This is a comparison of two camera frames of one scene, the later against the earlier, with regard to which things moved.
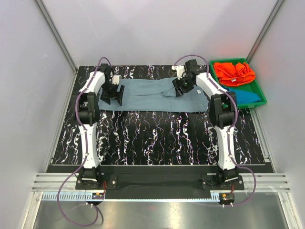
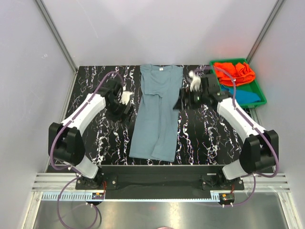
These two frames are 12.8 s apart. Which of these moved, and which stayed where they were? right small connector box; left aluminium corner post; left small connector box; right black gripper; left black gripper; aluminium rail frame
Moved: right black gripper; left black gripper
Stayed: right small connector box; left small connector box; left aluminium corner post; aluminium rail frame
